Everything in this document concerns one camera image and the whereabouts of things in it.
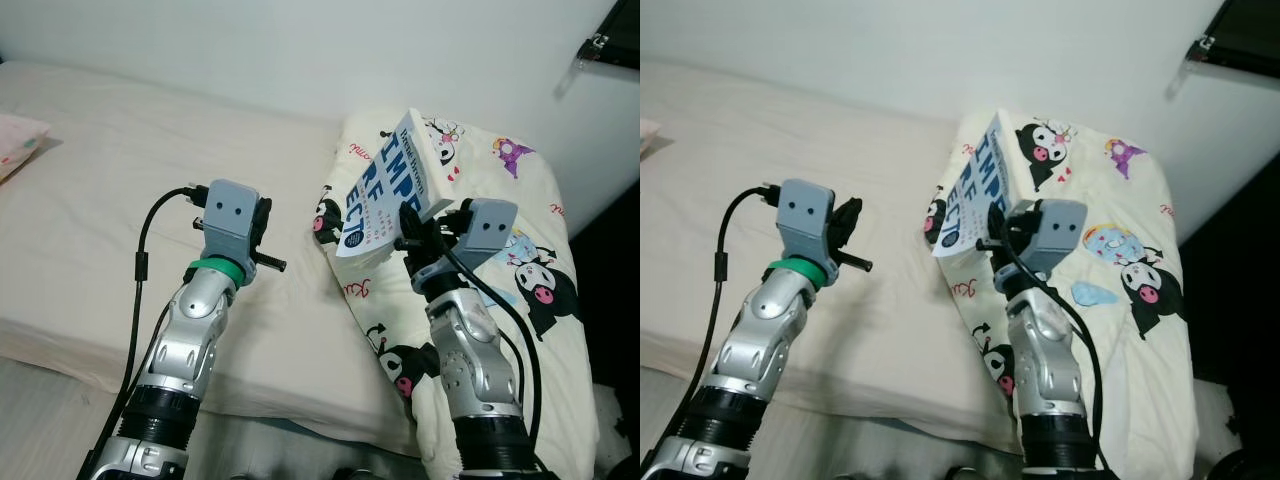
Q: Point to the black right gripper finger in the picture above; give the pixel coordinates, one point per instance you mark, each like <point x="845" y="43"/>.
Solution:
<point x="409" y="226"/>
<point x="995" y="226"/>

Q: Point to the cream cartoon print blanket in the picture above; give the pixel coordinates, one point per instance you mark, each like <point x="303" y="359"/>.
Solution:
<point x="480" y="180"/>
<point x="1100" y="180"/>

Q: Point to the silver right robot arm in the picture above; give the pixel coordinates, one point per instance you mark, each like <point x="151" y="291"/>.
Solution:
<point x="1045" y="370"/>
<point x="470" y="370"/>

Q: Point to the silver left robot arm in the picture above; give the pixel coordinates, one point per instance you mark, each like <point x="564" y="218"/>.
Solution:
<point x="760" y="340"/>
<point x="190" y="340"/>

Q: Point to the beige sheeted mattress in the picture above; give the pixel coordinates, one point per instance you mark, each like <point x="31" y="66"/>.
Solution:
<point x="760" y="150"/>
<point x="120" y="200"/>

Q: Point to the black desk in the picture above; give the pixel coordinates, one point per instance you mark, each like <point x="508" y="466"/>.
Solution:
<point x="1240" y="35"/>

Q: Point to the black round base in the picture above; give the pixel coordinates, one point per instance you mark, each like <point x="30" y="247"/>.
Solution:
<point x="1250" y="468"/>

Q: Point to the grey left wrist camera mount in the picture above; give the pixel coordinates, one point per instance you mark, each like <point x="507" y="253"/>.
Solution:
<point x="805" y="215"/>
<point x="232" y="215"/>

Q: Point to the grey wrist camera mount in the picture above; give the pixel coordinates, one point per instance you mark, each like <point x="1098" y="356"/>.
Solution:
<point x="1058" y="230"/>
<point x="805" y="215"/>
<point x="490" y="230"/>
<point x="232" y="215"/>

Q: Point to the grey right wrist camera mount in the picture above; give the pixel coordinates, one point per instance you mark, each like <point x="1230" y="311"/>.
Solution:
<point x="1058" y="230"/>
<point x="490" y="230"/>

